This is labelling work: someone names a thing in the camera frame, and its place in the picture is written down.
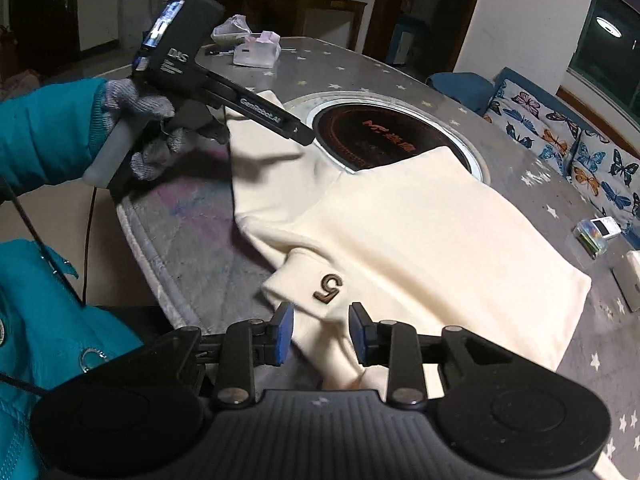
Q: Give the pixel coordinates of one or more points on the cream sweater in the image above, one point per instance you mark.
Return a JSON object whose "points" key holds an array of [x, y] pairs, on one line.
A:
{"points": [[415, 240]]}

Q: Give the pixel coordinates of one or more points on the window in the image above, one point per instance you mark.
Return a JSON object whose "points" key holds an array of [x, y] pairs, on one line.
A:
{"points": [[607, 45]]}

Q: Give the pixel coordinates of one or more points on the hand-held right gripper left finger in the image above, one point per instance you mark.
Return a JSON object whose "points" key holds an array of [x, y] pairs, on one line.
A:
{"points": [[283, 334]]}

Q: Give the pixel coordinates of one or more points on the white box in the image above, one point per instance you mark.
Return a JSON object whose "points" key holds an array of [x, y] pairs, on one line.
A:
{"points": [[629, 275]]}

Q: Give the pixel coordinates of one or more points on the butterfly print sofa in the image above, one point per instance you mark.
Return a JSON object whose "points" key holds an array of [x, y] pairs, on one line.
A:
{"points": [[560, 130]]}

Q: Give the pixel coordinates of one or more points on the person's left forearm teal sleeve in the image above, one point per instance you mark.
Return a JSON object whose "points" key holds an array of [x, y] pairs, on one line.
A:
{"points": [[47, 130]]}

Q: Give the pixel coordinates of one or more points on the pink white tissue pack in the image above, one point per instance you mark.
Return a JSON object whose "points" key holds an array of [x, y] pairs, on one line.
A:
{"points": [[255, 51]]}

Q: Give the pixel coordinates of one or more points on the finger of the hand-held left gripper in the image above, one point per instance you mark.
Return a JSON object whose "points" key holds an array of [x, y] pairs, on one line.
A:
{"points": [[260, 110]]}

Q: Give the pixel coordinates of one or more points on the black pen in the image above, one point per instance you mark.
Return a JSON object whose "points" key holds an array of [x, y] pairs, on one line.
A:
{"points": [[220, 52]]}

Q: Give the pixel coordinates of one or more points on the blue cushion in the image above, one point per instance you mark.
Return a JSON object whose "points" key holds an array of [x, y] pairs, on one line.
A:
{"points": [[457, 91]]}

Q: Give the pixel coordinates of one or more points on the person's teal jacket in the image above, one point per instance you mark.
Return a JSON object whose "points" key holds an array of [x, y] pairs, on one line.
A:
{"points": [[45, 360]]}

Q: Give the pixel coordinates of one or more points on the dark wooden cabinet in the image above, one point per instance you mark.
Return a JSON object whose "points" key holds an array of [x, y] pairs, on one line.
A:
{"points": [[327, 17]]}

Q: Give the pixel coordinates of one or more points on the small card packet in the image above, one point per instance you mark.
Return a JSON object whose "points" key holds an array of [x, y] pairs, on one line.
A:
{"points": [[597, 235]]}

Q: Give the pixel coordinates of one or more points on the person's left hand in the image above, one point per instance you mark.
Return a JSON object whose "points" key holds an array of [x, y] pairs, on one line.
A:
{"points": [[142, 102]]}

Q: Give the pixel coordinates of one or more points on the crumpled white plastic bag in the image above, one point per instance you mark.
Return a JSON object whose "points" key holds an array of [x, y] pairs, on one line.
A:
{"points": [[230, 29]]}

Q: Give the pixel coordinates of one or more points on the round built-in induction cooker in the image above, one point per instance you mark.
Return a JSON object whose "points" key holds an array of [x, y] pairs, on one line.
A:
{"points": [[380, 130]]}

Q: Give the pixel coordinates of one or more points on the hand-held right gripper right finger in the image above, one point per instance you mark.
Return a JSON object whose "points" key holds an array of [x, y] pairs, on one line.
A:
{"points": [[358, 336]]}

